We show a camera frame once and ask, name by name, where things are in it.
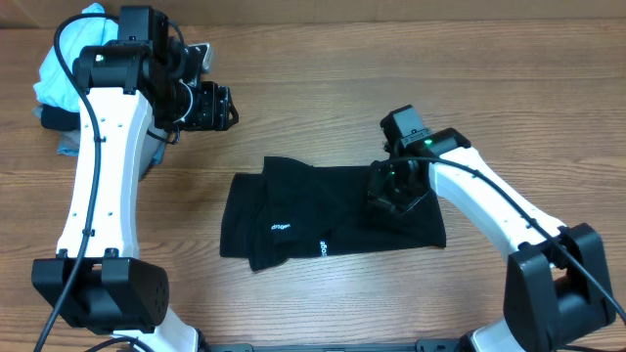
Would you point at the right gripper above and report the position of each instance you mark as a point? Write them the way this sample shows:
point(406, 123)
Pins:
point(378, 195)

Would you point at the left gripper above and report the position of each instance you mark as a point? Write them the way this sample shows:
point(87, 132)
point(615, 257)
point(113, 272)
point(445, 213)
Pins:
point(215, 101)

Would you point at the black t-shirt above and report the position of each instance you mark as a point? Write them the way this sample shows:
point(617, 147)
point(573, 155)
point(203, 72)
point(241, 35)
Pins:
point(294, 210)

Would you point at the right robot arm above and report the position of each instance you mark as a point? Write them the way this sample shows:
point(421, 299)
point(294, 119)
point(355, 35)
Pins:
point(557, 286)

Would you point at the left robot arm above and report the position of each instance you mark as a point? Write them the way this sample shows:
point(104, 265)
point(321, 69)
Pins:
point(137, 93)

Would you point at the grey folded shirt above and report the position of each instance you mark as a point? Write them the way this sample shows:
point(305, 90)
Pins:
point(148, 149)

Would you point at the light blue folded t-shirt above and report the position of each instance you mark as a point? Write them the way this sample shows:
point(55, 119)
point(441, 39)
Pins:
point(53, 88)

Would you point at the black folded shirt in stack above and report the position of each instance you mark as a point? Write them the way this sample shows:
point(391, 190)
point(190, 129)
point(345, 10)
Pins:
point(58, 119)

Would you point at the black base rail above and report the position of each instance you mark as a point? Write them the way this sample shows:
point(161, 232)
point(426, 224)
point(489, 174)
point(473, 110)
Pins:
point(332, 347)

